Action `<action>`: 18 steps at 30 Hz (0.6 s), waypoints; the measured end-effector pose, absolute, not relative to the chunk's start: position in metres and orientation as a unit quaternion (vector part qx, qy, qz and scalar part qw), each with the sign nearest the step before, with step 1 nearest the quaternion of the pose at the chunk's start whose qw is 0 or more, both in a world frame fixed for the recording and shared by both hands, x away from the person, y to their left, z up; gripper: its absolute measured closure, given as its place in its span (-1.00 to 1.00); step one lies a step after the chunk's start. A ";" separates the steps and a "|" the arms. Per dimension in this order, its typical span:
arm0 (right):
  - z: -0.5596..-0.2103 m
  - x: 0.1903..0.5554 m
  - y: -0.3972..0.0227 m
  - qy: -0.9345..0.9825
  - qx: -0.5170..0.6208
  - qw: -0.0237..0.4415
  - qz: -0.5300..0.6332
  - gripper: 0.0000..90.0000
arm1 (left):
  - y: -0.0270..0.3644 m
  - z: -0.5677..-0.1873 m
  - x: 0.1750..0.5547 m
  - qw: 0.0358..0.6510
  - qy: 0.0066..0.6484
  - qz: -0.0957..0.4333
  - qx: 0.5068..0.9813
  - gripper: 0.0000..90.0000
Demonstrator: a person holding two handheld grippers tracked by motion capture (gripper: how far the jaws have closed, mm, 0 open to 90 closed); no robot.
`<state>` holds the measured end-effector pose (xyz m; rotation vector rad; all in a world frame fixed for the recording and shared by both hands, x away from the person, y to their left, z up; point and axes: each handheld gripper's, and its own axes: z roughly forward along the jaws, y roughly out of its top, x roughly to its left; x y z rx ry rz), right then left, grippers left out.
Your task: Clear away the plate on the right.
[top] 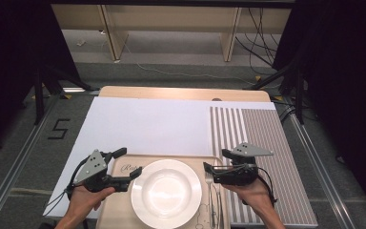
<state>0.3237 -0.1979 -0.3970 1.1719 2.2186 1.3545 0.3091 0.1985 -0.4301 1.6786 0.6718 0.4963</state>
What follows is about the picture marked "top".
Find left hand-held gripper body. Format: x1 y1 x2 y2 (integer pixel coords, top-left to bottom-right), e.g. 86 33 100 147
71 149 132 194

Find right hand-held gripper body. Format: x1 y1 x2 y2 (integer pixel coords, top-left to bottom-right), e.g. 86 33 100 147
213 141 275 187

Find beige tray with rabbit print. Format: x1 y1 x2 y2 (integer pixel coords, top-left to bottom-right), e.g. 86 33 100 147
95 154 232 229

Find white plate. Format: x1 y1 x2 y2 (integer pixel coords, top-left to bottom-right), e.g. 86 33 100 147
130 158 203 229

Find silver table knife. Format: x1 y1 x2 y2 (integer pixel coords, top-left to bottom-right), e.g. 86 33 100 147
213 182 226 229

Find person's right hand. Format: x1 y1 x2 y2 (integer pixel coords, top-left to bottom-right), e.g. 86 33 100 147
223 178 276 220

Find person's left hand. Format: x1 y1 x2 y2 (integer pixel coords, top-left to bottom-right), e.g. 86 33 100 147
66 185 116 221

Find white board sheet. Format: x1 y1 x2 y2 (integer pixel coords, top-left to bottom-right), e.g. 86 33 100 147
42 96 277 220

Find grey striped placemat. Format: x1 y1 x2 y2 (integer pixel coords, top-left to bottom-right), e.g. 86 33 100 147
209 106 319 228

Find black metal stand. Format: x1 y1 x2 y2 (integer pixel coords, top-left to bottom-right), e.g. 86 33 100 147
32 63 100 126
242 53 307 126

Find black curtain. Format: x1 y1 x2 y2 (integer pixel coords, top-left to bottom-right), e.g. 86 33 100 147
0 0 81 156
272 0 366 220

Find beige wooden desk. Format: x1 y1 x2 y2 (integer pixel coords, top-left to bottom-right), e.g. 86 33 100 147
51 3 292 63

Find left hand-held gripper cable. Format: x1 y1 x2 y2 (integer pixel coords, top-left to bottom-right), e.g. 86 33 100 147
42 156 89 218

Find hand-held gripper cable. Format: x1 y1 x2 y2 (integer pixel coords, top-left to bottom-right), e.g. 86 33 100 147
42 156 89 218
254 166 279 206

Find right hand-held gripper cable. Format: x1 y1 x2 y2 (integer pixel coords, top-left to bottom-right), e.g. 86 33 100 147
254 166 279 206

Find aluminium floor rail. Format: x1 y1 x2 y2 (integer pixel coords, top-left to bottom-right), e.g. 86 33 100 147
0 94 62 229
289 112 357 229

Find black floor cables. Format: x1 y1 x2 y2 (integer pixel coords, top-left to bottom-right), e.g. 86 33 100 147
234 7 282 76

